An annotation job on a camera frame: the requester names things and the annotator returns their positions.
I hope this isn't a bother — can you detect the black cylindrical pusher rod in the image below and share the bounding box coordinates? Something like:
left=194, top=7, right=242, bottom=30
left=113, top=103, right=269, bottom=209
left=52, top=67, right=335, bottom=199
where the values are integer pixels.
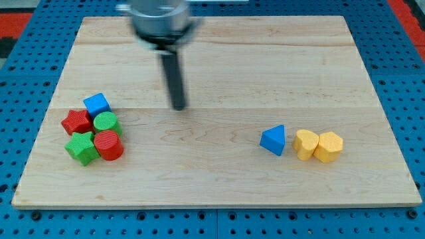
left=161, top=52, right=186, bottom=111

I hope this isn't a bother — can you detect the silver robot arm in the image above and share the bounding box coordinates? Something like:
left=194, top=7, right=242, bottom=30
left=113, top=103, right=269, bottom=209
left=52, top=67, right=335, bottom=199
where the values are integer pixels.
left=116, top=0, right=203, bottom=111

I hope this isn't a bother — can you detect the yellow heart block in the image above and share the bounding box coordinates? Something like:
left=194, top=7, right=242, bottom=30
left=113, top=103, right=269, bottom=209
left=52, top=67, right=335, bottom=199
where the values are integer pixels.
left=292, top=129, right=319, bottom=161

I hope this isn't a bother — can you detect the yellow hexagon block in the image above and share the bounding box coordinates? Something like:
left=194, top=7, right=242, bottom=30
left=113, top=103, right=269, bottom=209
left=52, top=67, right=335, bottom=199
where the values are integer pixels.
left=313, top=131, right=343, bottom=163

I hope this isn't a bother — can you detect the wooden board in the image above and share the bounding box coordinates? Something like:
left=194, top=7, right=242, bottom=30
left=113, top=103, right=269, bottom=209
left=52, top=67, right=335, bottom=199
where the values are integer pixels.
left=12, top=16, right=422, bottom=210

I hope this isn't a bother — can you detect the blue cube block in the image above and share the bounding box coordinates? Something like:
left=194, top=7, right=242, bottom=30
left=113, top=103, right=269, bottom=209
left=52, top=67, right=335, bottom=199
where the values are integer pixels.
left=83, top=92, right=111, bottom=119

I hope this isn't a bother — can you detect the green cylinder block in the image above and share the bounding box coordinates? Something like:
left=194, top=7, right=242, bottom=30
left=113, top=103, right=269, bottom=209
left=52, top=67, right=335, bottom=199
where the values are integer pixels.
left=94, top=112, right=123, bottom=135

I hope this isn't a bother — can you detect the red cylinder block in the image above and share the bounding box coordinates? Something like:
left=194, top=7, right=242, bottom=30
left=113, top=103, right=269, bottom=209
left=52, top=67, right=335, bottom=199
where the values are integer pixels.
left=94, top=130, right=124, bottom=161

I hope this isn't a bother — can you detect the red star block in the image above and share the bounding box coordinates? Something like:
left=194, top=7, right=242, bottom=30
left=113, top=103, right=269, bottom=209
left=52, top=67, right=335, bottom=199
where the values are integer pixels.
left=61, top=110, right=94, bottom=135

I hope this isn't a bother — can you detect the green star block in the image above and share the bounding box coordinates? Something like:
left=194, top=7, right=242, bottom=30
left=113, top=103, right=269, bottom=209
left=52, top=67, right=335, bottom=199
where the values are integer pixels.
left=64, top=131, right=100, bottom=166

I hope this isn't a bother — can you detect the blue triangle block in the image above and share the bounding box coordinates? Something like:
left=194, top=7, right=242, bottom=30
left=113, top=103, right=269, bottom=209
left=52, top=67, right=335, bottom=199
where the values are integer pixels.
left=260, top=125, right=286, bottom=156

